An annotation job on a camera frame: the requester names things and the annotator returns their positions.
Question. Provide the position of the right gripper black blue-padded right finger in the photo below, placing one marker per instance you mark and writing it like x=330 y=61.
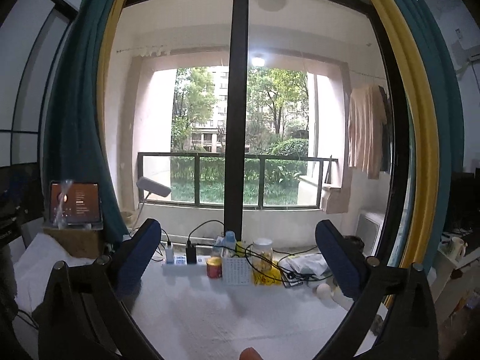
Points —
x=409 y=330

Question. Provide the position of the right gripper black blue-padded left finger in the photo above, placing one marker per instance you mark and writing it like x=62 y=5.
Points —
x=83 y=314

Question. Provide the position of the yellow tissue box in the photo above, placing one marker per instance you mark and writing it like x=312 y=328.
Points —
x=341 y=299

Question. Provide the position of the white folded towel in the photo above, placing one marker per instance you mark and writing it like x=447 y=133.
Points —
x=32 y=271

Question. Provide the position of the brown cardboard box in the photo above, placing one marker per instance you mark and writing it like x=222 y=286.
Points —
x=80 y=243

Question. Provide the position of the white egg-shaped ball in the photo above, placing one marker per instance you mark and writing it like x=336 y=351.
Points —
x=323 y=291

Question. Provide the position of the white power strip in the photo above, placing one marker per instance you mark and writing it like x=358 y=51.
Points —
x=181 y=268

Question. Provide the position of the white plastic bag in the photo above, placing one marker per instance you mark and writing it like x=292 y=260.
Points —
x=305 y=264

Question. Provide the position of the white charger plug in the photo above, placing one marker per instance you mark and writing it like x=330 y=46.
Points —
x=169 y=253

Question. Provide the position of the tablet with dark screen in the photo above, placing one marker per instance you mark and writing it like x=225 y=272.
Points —
x=74 y=205

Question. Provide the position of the black power adapter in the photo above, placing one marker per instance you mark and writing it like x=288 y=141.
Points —
x=191 y=253

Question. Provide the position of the yellow duck bag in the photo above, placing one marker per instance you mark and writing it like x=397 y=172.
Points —
x=266 y=273

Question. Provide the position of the red can yellow lid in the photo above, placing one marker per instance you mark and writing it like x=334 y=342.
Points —
x=214 y=267

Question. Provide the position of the white desk lamp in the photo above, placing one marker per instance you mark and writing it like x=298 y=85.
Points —
x=150 y=187

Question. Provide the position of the clear snack jar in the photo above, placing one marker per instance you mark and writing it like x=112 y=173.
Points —
x=261 y=252

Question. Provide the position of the white plastic basket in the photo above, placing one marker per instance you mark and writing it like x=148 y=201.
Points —
x=236 y=271

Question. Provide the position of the balcony metal railing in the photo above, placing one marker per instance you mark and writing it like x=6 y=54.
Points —
x=257 y=181

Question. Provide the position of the blue-capped bottle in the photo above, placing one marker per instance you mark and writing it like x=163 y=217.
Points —
x=229 y=245

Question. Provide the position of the teal yellow left curtain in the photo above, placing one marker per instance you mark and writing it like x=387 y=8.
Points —
x=72 y=148

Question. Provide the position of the teal yellow curtain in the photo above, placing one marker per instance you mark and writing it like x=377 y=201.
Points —
x=72 y=148
x=434 y=100

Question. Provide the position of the hanging pink garment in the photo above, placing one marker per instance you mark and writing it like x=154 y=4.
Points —
x=366 y=122

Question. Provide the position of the teal yellow right curtain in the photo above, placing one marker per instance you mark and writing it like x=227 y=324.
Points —
x=434 y=100

